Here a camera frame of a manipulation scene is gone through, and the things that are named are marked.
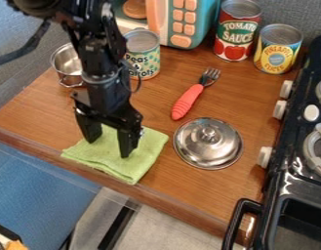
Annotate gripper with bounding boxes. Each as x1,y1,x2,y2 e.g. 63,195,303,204
69,66,144,159

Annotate green cloth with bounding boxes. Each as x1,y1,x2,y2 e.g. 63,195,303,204
60,122,171,186

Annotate silver pot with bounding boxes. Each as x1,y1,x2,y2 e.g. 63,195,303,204
49,42,88,89

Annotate green peas and carrots can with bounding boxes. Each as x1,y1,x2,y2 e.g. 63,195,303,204
122,27,163,81

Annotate silver lid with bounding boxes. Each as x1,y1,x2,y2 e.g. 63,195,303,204
172,116,245,171

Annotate toy microwave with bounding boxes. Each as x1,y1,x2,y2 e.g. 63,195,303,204
110,0,223,51

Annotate red tomato sauce can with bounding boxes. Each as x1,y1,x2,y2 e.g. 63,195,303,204
212,0,264,63

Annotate toy stove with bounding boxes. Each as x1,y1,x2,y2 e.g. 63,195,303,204
221,33,321,250

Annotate yellow pineapple can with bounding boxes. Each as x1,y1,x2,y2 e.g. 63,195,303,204
252,22,305,75

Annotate red handled fork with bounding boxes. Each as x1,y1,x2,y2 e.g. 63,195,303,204
169,66,223,121

